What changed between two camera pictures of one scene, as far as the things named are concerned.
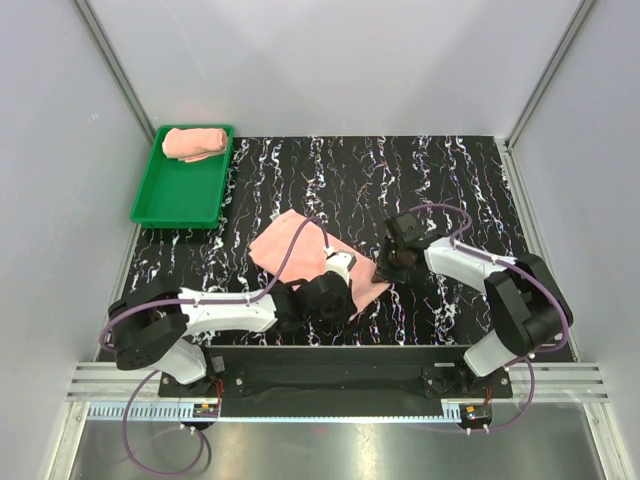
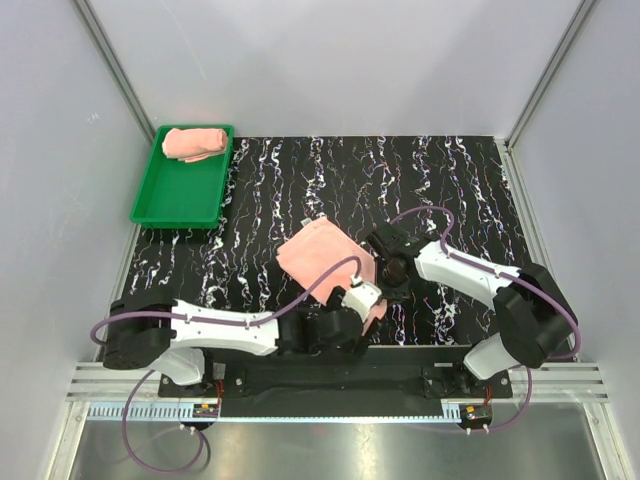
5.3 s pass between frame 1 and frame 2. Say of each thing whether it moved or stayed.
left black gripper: moved
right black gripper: moved
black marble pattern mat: stayed
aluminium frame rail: stayed
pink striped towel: stayed
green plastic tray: stayed
